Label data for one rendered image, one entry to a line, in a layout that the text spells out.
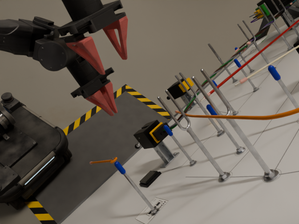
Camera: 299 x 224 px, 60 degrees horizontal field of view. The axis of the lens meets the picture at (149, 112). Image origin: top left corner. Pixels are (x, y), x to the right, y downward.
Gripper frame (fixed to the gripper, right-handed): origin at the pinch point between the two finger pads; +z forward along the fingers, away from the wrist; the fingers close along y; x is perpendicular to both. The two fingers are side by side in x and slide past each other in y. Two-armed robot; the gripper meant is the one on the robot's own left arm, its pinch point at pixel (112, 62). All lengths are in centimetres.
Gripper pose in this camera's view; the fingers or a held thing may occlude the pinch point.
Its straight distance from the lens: 49.1
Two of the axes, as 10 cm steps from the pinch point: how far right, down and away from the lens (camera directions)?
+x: -6.2, -1.6, 7.7
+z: 3.7, 8.0, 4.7
